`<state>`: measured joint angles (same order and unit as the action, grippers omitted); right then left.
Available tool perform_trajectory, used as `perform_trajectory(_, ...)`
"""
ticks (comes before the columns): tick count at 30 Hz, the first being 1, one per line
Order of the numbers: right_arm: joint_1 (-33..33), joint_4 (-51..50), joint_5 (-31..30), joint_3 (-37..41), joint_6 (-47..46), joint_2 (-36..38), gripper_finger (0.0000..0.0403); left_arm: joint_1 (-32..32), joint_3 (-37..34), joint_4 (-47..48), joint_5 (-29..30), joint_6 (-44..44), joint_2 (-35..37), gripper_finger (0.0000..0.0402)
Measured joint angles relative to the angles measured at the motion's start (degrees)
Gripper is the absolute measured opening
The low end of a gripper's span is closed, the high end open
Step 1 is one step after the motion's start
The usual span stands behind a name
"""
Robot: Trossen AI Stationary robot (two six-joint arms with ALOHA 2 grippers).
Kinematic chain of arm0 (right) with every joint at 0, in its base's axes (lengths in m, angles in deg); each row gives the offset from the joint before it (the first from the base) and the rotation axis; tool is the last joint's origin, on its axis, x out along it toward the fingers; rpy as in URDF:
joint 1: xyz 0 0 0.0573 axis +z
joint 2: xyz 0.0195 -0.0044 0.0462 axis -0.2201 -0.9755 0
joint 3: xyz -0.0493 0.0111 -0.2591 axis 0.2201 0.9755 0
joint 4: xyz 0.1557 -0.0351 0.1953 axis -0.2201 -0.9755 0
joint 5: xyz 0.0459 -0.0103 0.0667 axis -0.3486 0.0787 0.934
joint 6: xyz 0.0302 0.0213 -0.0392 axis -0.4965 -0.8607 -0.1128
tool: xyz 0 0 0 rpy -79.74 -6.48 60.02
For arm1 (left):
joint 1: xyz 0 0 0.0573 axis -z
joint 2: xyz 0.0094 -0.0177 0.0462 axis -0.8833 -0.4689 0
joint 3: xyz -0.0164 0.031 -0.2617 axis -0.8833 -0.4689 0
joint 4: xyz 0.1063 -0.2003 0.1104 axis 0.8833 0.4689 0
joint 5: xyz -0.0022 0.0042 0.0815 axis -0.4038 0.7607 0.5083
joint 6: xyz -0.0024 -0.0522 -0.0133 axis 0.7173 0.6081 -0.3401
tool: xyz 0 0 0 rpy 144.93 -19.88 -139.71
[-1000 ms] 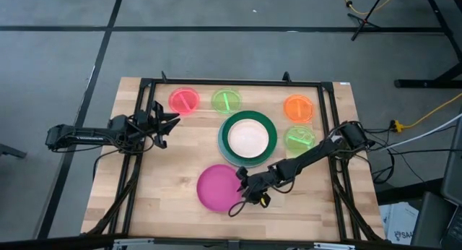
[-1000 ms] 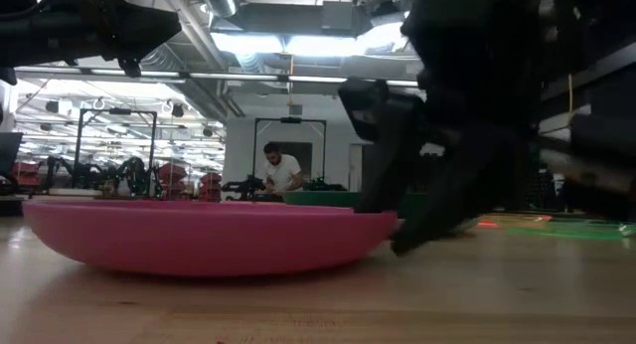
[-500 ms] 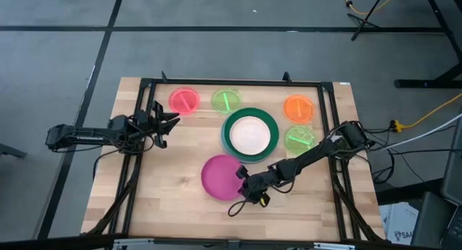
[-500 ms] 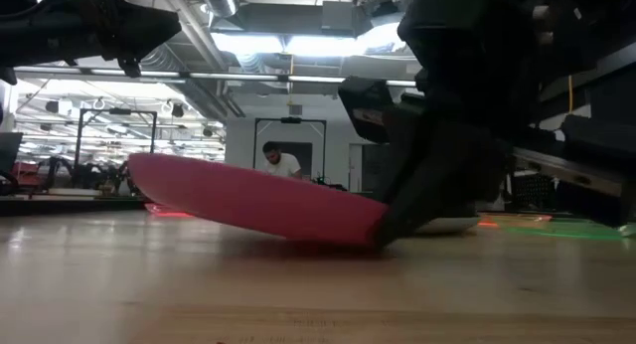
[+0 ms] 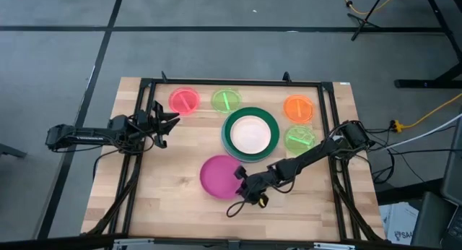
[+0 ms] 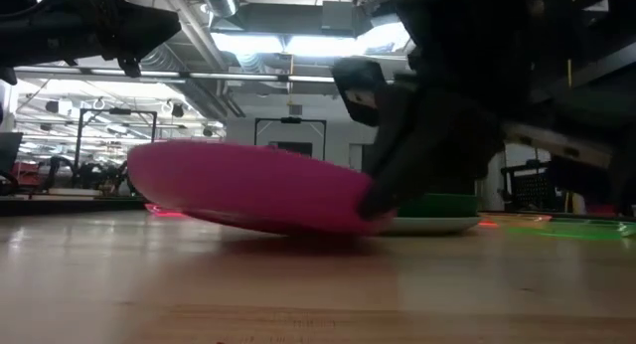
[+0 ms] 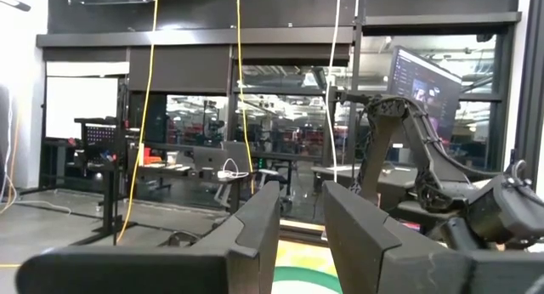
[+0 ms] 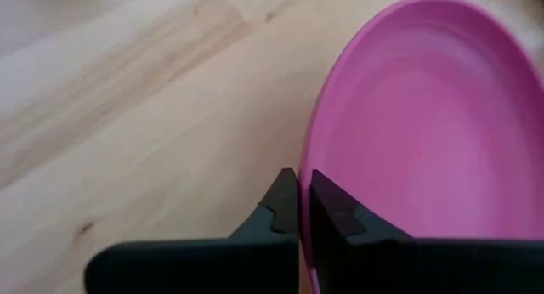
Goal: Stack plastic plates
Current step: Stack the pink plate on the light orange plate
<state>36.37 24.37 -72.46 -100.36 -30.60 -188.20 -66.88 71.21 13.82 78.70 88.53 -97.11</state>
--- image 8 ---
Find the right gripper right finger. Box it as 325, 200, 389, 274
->
309, 169, 544, 294

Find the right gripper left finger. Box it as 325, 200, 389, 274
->
83, 167, 301, 294

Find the pink plastic plate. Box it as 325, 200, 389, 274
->
297, 0, 544, 294

